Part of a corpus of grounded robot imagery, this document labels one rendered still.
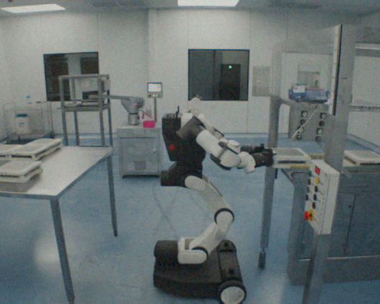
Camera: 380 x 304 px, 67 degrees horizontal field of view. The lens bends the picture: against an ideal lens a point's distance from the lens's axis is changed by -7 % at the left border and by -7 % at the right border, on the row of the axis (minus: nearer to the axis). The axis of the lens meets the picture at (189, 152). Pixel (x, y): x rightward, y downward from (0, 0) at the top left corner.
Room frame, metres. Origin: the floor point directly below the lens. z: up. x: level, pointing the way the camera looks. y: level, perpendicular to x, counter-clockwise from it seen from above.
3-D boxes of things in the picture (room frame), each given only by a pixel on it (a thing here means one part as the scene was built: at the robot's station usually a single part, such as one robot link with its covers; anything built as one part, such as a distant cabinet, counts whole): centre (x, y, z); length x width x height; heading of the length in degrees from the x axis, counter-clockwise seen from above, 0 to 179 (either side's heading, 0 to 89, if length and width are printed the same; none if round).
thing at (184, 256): (1.98, -0.02, 0.28); 0.21 x 0.20 x 0.13; 90
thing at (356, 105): (1.99, -0.94, 1.36); 0.62 x 0.38 x 0.04; 90
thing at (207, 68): (7.10, -0.65, 1.43); 1.38 x 0.01 x 1.16; 91
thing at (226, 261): (1.97, -0.05, 0.19); 0.64 x 0.52 x 0.33; 90
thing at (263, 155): (1.86, -0.47, 1.02); 0.12 x 0.10 x 0.13; 122
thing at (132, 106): (4.59, 0.78, 0.95); 0.49 x 0.36 x 0.37; 91
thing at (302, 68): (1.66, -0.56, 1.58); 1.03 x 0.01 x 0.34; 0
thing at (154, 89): (4.68, 0.52, 1.07); 0.23 x 0.10 x 0.62; 91
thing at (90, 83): (5.06, 1.50, 0.75); 1.43 x 1.06 x 1.50; 91
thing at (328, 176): (1.12, -0.54, 1.08); 0.17 x 0.06 x 0.26; 0
